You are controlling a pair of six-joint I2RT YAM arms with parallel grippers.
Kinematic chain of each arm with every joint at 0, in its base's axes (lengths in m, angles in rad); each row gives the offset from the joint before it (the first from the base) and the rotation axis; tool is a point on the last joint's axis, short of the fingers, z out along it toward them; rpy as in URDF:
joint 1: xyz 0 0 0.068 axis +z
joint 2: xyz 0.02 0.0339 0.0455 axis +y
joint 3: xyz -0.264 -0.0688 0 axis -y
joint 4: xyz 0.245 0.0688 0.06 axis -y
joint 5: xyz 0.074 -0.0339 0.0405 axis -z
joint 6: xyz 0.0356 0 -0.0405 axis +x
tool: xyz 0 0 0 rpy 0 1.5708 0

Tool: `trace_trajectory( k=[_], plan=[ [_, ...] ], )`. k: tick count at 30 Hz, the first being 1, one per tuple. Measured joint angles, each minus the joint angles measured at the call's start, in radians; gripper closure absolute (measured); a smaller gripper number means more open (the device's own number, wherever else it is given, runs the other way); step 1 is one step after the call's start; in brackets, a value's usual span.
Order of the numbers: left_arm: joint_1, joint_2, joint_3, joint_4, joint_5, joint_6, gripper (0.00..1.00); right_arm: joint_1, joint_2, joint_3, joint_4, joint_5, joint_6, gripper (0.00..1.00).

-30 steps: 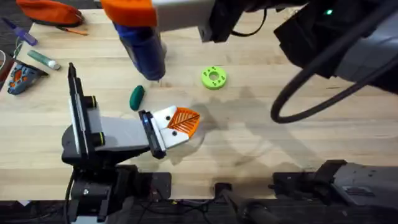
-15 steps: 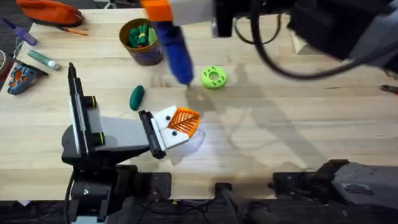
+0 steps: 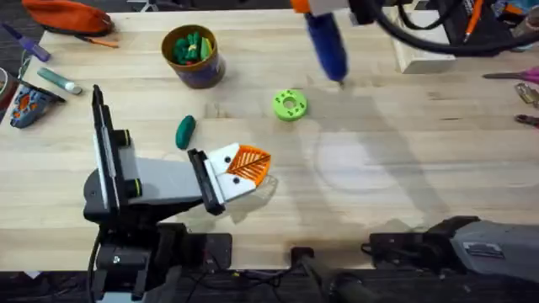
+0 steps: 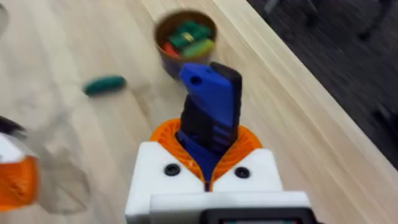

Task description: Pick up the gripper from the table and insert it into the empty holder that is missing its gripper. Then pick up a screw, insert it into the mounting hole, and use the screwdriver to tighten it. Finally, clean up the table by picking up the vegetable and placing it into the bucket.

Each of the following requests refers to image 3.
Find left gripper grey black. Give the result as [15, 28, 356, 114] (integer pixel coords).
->
[112, 129, 272, 217]

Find blue electric screwdriver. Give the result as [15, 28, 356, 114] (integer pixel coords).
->
[303, 12, 350, 88]

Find dark green vegetable toy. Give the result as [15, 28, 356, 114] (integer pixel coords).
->
[174, 114, 198, 151]

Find green disc with holes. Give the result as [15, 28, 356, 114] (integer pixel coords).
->
[271, 88, 309, 124]

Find pale wooden box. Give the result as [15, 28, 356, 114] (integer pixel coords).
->
[392, 8, 458, 76]

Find brown tub with green toys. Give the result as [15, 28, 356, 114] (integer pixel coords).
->
[161, 24, 227, 90]

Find left wrist black upright plate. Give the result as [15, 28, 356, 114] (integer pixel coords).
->
[91, 83, 122, 212]

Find black box with tools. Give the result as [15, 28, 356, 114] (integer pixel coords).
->
[424, 0, 539, 48]

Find teal tube with white cap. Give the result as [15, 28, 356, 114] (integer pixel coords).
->
[36, 66, 83, 96]

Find metal hand tool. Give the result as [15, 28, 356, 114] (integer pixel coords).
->
[513, 82, 539, 107]

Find orange soft pouch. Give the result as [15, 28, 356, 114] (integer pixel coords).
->
[20, 0, 121, 50]

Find purple pen tool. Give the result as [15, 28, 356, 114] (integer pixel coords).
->
[1, 23, 52, 63]

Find tape roll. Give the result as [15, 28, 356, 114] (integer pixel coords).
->
[0, 66, 20, 111]

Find thick black cable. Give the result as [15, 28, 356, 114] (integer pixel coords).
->
[369, 0, 539, 58]

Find black rail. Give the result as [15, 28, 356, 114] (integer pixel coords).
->
[0, 268, 539, 303]

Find pink handled scissors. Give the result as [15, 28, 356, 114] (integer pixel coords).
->
[481, 66, 539, 86]

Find red handled pliers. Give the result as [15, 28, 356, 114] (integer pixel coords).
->
[514, 114, 539, 129]

